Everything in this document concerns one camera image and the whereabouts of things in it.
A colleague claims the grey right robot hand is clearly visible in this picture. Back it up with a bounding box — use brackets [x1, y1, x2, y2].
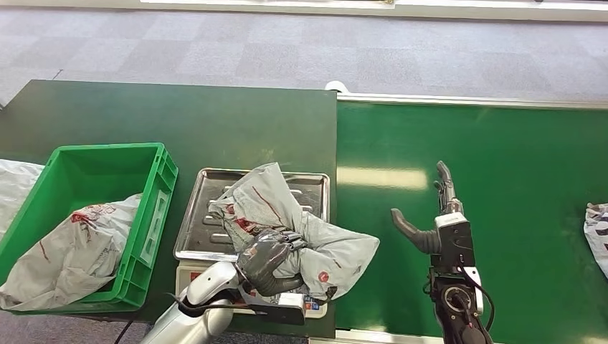
[390, 160, 465, 256]

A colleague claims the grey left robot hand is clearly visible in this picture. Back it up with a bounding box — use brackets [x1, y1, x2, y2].
[234, 227, 308, 298]

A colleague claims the grey courier bag red logo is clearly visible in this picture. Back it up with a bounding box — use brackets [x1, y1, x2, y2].
[208, 162, 381, 302]

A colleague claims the green conveyor belt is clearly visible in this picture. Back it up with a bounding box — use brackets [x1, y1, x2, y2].
[336, 100, 608, 344]

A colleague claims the steel scale tray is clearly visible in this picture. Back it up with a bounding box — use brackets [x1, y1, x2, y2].
[173, 167, 331, 263]

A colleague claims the white electronic scale body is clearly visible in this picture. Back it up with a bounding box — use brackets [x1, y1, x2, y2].
[174, 259, 328, 320]

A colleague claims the white courier bag black print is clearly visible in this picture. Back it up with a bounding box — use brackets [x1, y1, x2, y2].
[583, 202, 608, 280]

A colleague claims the green plastic crate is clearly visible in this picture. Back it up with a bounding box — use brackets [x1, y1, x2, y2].
[0, 142, 179, 316]

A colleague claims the white courier bag red print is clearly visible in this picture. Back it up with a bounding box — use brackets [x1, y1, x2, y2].
[0, 193, 143, 312]

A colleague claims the plain white plastic bag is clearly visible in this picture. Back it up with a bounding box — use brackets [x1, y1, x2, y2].
[0, 159, 45, 239]

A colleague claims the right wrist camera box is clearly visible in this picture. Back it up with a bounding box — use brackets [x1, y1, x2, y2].
[434, 212, 476, 268]

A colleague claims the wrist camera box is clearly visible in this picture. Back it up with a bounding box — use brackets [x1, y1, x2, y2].
[434, 212, 476, 268]
[234, 287, 308, 327]

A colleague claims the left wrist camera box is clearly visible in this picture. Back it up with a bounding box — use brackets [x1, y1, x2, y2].
[234, 287, 308, 327]

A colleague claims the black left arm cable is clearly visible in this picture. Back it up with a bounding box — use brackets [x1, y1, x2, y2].
[165, 292, 268, 318]

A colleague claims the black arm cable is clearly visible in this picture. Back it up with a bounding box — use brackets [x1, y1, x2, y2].
[165, 292, 268, 318]
[455, 265, 496, 344]

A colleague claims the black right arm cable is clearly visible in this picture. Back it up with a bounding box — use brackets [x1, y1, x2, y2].
[455, 265, 496, 344]

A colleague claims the aluminium conveyor side rail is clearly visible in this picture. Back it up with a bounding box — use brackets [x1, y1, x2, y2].
[336, 92, 608, 110]
[308, 330, 445, 344]

